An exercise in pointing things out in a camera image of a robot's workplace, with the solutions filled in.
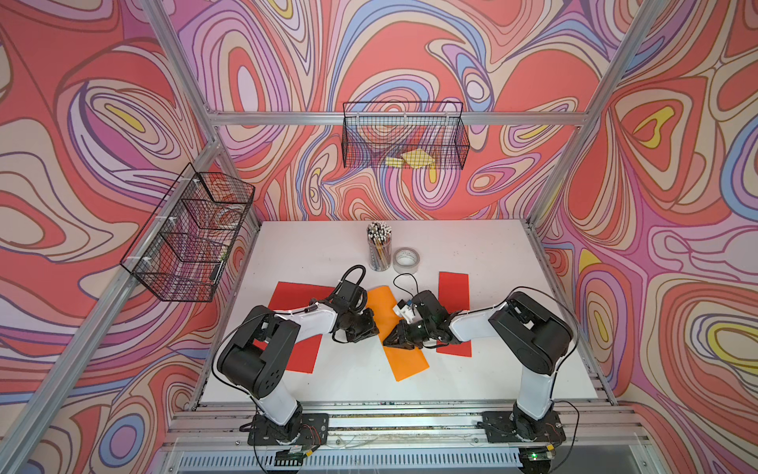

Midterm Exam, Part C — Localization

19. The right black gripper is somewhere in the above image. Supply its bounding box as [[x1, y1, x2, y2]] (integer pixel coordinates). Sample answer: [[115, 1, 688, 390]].
[[382, 319, 434, 351]]

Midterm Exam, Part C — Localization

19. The orange paper sheet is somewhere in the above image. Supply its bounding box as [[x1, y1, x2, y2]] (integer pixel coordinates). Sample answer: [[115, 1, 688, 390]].
[[367, 286, 430, 382]]

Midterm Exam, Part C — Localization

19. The red paper sheet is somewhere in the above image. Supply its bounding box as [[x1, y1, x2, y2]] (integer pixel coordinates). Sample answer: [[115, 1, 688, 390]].
[[436, 272, 473, 359], [253, 280, 338, 375]]

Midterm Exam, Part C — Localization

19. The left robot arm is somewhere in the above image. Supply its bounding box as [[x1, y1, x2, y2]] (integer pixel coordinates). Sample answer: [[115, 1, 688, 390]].
[[215, 282, 379, 427]]

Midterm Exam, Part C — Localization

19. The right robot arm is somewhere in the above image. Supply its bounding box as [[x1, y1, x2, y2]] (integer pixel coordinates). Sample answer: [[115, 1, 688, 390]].
[[382, 286, 576, 438]]

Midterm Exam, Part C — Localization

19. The clear tape roll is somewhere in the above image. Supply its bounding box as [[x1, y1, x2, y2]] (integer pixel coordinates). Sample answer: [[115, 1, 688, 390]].
[[392, 247, 420, 275]]

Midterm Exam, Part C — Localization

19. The pencil cup with pencils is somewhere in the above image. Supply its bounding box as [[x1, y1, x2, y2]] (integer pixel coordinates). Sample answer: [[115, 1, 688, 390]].
[[366, 221, 392, 272]]

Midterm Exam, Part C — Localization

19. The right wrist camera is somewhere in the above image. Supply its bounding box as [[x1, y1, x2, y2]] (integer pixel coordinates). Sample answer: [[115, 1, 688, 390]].
[[393, 290, 449, 323]]

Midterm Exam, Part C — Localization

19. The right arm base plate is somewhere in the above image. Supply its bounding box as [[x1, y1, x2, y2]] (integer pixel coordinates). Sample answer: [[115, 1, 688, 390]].
[[476, 410, 567, 446]]

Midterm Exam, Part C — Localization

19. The left wall wire basket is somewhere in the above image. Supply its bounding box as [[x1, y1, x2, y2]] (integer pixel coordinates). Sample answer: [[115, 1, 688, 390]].
[[120, 164, 256, 302]]

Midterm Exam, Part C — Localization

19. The wall wire basket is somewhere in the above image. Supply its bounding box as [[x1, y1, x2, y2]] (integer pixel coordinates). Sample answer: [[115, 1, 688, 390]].
[[120, 164, 256, 302], [341, 99, 470, 170]]

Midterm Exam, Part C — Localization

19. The back wall wire basket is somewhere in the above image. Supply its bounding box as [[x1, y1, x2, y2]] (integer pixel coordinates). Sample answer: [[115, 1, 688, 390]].
[[341, 99, 470, 170]]

